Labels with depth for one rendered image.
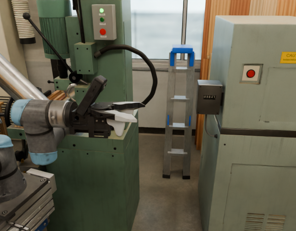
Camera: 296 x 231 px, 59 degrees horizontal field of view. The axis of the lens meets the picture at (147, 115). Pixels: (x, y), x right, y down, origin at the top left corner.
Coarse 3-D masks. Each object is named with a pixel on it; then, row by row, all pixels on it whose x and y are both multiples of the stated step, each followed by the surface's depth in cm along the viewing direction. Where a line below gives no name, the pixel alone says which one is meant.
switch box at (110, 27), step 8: (96, 8) 123; (104, 8) 123; (112, 8) 123; (96, 16) 125; (104, 16) 124; (112, 16) 124; (96, 24) 126; (112, 24) 125; (96, 32) 128; (112, 32) 127
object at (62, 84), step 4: (56, 80) 156; (60, 80) 156; (64, 80) 156; (68, 80) 155; (56, 84) 158; (60, 84) 157; (64, 84) 157; (68, 84) 156; (56, 88) 159; (60, 88) 158; (64, 88) 158
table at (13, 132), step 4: (64, 92) 186; (12, 124) 139; (8, 128) 135; (12, 128) 134; (16, 128) 134; (20, 128) 134; (8, 132) 136; (12, 132) 135; (16, 132) 135; (20, 132) 135; (24, 132) 134; (12, 136) 136; (16, 136) 136; (20, 136) 136; (24, 136) 135
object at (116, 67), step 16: (80, 0) 129; (96, 0) 128; (112, 0) 127; (128, 0) 141; (128, 16) 143; (128, 32) 144; (112, 64) 139; (128, 64) 149; (112, 80) 143; (128, 80) 152; (112, 96) 147; (128, 96) 154
